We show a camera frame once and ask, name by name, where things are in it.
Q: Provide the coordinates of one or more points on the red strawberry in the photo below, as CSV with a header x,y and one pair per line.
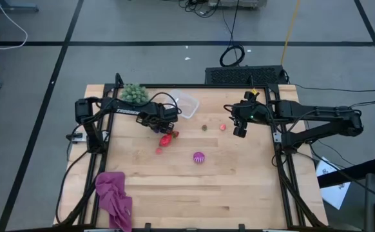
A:
x,y
165,140

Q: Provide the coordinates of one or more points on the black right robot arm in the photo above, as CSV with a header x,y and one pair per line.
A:
x,y
319,112

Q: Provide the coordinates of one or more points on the magenta white striped ball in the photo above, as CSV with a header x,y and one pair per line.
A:
x,y
198,157

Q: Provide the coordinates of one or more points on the metal clamp bracket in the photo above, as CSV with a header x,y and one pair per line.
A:
x,y
277,137
77,137

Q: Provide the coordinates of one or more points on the grey table base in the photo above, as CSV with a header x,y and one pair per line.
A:
x,y
13,7

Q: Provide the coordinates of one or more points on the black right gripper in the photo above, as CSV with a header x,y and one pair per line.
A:
x,y
253,112

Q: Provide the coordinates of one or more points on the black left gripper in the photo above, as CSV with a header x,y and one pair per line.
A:
x,y
157,116

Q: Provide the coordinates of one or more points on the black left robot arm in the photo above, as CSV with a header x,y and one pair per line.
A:
x,y
84,111

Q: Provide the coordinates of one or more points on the small pink peach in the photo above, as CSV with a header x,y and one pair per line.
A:
x,y
223,127
158,150

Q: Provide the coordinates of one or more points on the black beam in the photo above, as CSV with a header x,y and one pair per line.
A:
x,y
348,174

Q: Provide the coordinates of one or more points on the magenta cloth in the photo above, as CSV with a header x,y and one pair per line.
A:
x,y
111,193

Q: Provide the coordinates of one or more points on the black aluminium table frame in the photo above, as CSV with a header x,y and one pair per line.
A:
x,y
190,86

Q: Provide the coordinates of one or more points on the grey equipment box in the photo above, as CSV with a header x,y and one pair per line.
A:
x,y
236,3

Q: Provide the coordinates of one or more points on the small black edge clamp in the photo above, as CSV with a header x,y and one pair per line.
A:
x,y
242,227
148,227

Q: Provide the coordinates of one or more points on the white paper sheet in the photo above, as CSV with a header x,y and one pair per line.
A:
x,y
334,190

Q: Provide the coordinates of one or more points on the clear plastic tupperware container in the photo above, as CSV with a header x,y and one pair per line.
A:
x,y
187,103

